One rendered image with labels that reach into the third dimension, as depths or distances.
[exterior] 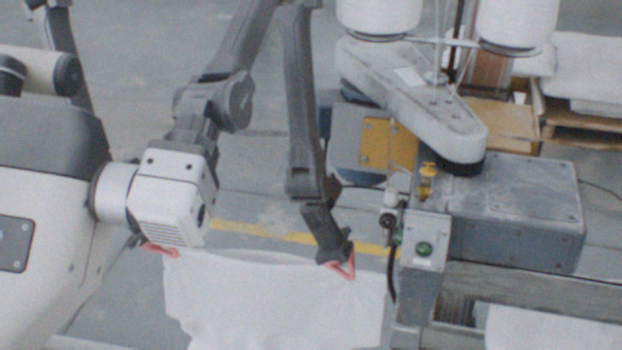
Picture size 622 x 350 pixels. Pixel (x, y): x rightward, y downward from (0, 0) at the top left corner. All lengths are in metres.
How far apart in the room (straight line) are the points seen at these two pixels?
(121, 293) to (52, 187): 2.12
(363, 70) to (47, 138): 0.73
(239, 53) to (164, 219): 0.33
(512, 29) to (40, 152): 0.84
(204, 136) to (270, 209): 2.52
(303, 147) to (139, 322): 1.71
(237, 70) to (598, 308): 0.87
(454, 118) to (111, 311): 1.99
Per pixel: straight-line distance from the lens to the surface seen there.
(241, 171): 3.88
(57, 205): 1.07
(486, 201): 1.33
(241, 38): 1.23
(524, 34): 1.44
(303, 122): 1.44
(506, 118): 1.63
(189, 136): 1.08
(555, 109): 4.60
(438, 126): 1.38
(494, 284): 1.58
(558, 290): 1.59
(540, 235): 1.32
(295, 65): 1.43
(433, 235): 1.26
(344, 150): 1.70
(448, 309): 2.08
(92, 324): 3.05
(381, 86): 1.52
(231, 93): 1.13
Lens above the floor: 2.05
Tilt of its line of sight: 32 degrees down
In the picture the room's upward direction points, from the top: 3 degrees clockwise
